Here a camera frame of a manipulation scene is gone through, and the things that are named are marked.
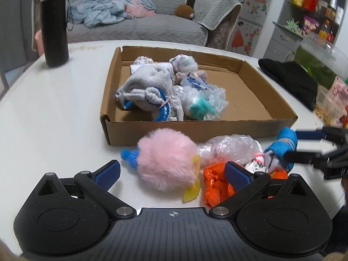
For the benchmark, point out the grey blue sock bundle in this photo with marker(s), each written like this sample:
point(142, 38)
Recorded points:
point(190, 80)

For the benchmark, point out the brown plush toy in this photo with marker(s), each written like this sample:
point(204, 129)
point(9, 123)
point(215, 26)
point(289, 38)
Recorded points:
point(183, 11)

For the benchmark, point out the clear plastic tank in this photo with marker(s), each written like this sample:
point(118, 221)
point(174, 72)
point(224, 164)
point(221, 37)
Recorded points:
point(315, 62)

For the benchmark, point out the black knitted cloth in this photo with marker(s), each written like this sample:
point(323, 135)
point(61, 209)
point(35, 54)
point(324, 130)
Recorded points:
point(291, 78)

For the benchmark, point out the small white sock bundle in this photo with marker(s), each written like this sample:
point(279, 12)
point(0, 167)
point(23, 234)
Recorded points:
point(141, 59)

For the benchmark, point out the pink plastic stool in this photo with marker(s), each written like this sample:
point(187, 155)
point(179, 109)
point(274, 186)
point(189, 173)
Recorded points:
point(39, 42)

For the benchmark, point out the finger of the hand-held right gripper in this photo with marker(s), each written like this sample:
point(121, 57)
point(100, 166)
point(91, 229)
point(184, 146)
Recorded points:
point(310, 134)
point(301, 156)

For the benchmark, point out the small blue knitted hat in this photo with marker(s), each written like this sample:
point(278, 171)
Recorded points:
point(130, 156)

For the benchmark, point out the clear bag with teal item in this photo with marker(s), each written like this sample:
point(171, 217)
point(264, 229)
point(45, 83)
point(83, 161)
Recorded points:
point(214, 98)

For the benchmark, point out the yellow plastic piece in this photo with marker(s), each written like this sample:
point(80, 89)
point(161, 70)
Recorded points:
point(190, 194)

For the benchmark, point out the white folded cloth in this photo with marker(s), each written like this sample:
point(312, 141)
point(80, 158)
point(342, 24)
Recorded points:
point(163, 67)

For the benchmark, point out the grey knitted sock bundle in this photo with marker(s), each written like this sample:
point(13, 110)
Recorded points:
point(141, 87)

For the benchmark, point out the sticker-decorated grey cabinet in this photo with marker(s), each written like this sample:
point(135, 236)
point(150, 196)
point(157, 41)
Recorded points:
point(252, 19)

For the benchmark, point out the grey shelf cabinet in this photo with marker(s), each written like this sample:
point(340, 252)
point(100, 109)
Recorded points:
point(280, 40)

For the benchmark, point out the orange plastic bag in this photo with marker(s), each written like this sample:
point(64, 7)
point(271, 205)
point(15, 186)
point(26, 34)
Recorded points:
point(214, 185)

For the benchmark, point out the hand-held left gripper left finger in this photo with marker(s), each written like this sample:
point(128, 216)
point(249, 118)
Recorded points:
point(108, 172)

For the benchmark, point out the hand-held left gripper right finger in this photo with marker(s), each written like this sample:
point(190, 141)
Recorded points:
point(238, 174)

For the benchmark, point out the white green striped sock bundle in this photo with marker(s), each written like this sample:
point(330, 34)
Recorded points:
point(257, 163)

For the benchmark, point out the crumpled clear plastic bag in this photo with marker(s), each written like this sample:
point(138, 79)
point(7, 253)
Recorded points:
point(231, 145)

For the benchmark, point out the grey sofa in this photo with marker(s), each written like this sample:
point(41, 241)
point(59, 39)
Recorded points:
point(163, 30)

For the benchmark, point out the white pale blue sock ball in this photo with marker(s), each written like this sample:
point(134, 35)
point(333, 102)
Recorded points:
point(183, 62)

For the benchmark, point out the pink fluffy pom-pom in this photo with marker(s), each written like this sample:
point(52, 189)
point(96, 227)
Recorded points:
point(165, 160)

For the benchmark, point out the pink cloth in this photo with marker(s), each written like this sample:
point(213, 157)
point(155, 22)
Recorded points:
point(138, 11)

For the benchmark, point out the black water bottle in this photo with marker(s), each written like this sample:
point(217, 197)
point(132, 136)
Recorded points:
point(55, 32)

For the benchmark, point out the clear snack bag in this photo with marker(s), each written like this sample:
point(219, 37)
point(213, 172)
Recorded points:
point(326, 108)

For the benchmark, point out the purple snack packet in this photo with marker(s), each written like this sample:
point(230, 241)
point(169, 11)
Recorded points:
point(310, 24)

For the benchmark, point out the grey knitted throw cover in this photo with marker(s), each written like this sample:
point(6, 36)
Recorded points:
point(214, 8)

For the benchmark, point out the light blue blanket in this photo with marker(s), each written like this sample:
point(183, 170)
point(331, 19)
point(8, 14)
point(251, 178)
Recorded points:
point(100, 8)

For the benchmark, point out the shallow brown cardboard box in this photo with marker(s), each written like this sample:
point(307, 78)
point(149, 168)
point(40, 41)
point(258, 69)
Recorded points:
point(244, 98)

